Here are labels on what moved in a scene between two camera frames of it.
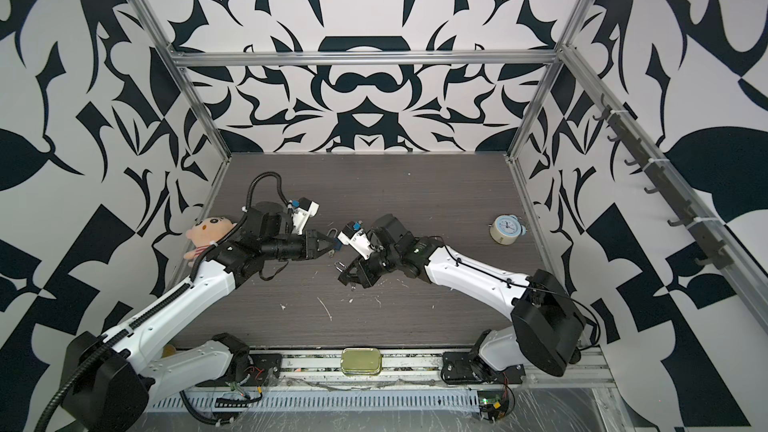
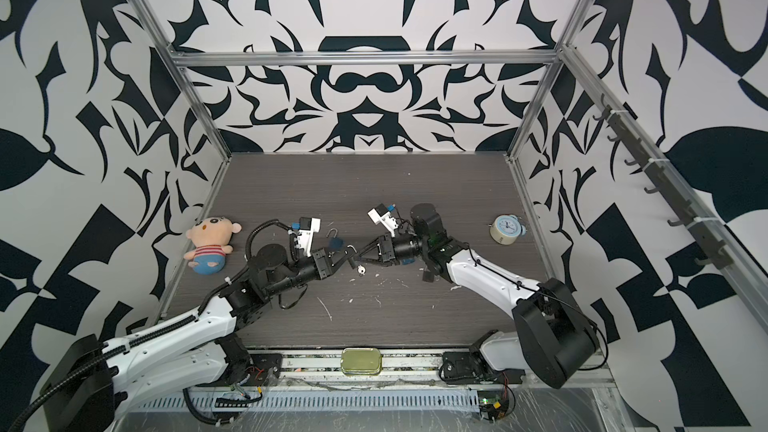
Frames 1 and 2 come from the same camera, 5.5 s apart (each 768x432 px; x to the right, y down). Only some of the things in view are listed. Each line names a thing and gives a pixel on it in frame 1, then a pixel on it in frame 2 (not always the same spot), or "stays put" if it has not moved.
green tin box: [361, 361] stays put
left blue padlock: [336, 241] stays put
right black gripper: [364, 275] → [385, 242]
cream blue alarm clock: [507, 229] stays put
